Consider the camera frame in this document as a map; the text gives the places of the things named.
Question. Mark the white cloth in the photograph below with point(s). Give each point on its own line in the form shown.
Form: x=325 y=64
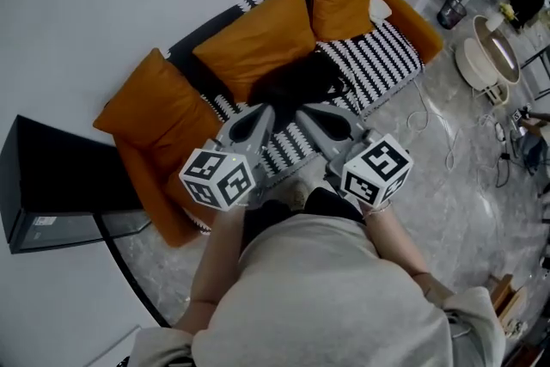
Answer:
x=380 y=8

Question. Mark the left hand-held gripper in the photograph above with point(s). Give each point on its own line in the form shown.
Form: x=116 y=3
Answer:
x=215 y=178

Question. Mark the black white patterned sofa cover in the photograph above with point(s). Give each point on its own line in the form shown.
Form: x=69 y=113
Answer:
x=378 y=60

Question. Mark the person's black trousers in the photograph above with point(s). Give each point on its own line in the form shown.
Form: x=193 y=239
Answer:
x=326 y=202

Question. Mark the small cream round table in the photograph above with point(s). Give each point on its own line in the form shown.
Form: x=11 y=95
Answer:
x=477 y=64

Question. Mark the black cabinet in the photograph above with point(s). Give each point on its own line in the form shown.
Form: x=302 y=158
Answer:
x=47 y=176

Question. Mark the person's right forearm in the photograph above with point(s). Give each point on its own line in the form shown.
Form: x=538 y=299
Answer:
x=399 y=245

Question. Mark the large cream round table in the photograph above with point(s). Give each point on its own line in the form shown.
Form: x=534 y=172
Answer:
x=500 y=53

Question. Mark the power strip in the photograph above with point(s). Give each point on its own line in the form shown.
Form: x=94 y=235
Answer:
x=500 y=131

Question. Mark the person's beige sweatshirt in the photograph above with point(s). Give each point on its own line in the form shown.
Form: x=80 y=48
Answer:
x=326 y=296

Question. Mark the black frame chair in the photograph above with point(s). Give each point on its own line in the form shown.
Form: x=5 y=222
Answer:
x=537 y=69

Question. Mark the black mesh waste bin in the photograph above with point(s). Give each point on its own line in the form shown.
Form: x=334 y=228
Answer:
x=451 y=14

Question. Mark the black backpack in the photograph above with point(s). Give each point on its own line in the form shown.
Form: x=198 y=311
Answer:
x=296 y=81

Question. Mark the person's beige shoe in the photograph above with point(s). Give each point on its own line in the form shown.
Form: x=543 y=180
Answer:
x=295 y=194

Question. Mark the creased orange cushion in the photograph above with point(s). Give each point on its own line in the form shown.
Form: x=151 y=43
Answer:
x=154 y=107

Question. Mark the person's left forearm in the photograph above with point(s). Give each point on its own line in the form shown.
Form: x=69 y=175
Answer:
x=215 y=262

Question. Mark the wooden crate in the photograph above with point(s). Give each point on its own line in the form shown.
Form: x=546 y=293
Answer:
x=509 y=301

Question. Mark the wide orange cushion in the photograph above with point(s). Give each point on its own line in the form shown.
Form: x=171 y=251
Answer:
x=258 y=47

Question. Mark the orange sofa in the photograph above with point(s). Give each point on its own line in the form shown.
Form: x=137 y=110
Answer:
x=412 y=19

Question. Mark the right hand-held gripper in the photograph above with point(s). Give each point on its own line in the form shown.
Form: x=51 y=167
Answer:
x=378 y=169

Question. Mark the white cup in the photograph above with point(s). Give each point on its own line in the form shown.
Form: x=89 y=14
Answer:
x=494 y=22

